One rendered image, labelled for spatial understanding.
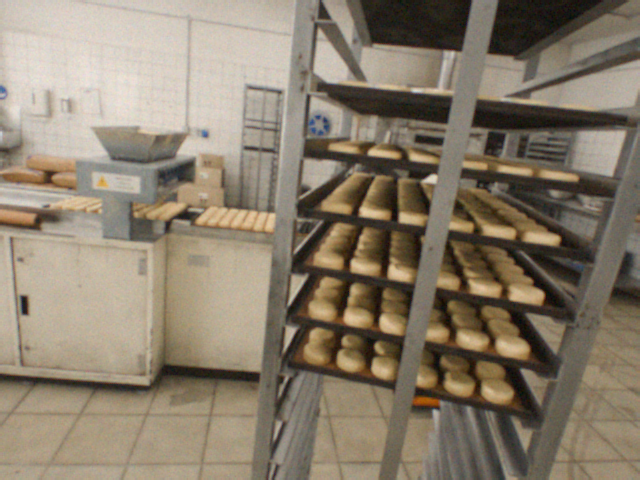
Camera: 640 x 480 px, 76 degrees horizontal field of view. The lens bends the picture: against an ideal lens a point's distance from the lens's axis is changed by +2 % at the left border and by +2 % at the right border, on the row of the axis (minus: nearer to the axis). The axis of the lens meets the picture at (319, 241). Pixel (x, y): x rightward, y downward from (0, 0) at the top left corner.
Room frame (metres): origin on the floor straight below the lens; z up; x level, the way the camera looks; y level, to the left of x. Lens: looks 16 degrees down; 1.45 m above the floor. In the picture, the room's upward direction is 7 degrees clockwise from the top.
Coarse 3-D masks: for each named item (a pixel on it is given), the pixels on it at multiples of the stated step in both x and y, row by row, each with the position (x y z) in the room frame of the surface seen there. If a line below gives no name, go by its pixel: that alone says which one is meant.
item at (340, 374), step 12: (300, 336) 0.72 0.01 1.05; (288, 360) 0.62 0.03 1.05; (324, 372) 0.61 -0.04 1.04; (336, 372) 0.61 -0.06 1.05; (348, 372) 0.61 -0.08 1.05; (372, 384) 0.60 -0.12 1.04; (384, 384) 0.60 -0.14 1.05; (396, 384) 0.60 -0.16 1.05; (432, 396) 0.59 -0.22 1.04; (444, 396) 0.58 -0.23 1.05; (456, 396) 0.58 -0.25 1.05; (480, 408) 0.57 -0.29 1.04; (492, 408) 0.57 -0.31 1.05; (504, 408) 0.57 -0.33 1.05; (516, 408) 0.57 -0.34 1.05
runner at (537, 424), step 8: (512, 368) 0.70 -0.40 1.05; (512, 376) 0.69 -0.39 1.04; (520, 376) 0.66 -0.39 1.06; (520, 384) 0.65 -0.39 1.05; (528, 384) 0.62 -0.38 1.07; (520, 392) 0.64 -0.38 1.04; (528, 392) 0.61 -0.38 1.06; (528, 400) 0.61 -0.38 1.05; (536, 400) 0.58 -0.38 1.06; (528, 408) 0.59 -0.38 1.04; (536, 408) 0.57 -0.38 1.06; (536, 416) 0.57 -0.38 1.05; (544, 416) 0.54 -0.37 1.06; (528, 424) 0.55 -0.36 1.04; (536, 424) 0.55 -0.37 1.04; (544, 424) 0.54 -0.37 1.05
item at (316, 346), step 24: (312, 336) 0.70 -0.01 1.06; (336, 336) 0.75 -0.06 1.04; (360, 336) 0.72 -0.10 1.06; (312, 360) 0.64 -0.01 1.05; (336, 360) 0.66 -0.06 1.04; (360, 360) 0.64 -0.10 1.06; (384, 360) 0.65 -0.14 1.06; (432, 360) 0.67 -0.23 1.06; (456, 360) 0.68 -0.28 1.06; (480, 360) 0.70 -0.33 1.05; (432, 384) 0.61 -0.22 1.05; (456, 384) 0.60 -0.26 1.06; (480, 384) 0.64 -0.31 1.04; (504, 384) 0.62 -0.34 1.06
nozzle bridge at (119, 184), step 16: (80, 160) 1.76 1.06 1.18; (96, 160) 1.81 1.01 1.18; (112, 160) 1.87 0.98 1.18; (160, 160) 2.10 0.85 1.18; (176, 160) 2.16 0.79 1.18; (192, 160) 2.41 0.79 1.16; (80, 176) 1.76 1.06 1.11; (96, 176) 1.76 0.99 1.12; (112, 176) 1.77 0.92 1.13; (128, 176) 1.77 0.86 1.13; (144, 176) 1.77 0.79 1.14; (192, 176) 2.44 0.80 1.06; (80, 192) 1.76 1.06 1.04; (96, 192) 1.76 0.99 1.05; (112, 192) 1.77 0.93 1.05; (128, 192) 1.77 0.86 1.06; (144, 192) 1.77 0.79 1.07; (160, 192) 1.96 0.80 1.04; (112, 208) 1.77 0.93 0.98; (128, 208) 1.77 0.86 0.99; (112, 224) 1.77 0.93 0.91; (128, 224) 1.77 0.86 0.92
